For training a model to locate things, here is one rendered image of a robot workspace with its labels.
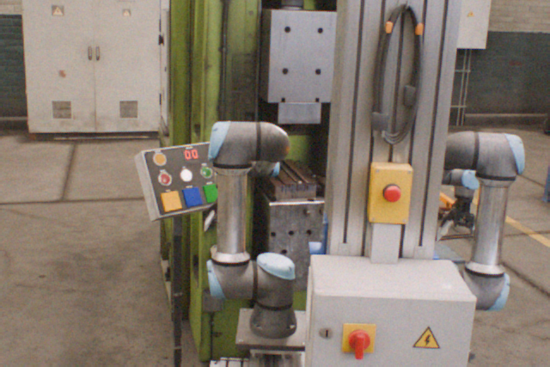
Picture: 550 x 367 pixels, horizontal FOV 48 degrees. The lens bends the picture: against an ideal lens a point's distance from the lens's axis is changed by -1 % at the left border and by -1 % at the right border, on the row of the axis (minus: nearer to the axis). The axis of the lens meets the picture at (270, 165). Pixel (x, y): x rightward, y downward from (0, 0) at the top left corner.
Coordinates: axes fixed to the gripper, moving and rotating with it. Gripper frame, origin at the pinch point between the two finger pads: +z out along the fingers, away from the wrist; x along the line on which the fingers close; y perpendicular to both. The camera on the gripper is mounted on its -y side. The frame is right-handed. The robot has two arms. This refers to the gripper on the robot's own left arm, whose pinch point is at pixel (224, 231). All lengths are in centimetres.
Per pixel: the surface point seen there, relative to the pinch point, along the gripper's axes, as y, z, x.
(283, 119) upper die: -50, -36, 21
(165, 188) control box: -14.0, -12.0, -25.4
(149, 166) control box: -14.9, -20.8, -32.2
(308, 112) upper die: -53, -39, 32
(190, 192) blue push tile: -18.7, -9.2, -16.0
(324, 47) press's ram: -54, -68, 38
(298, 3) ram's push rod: -72, -86, 26
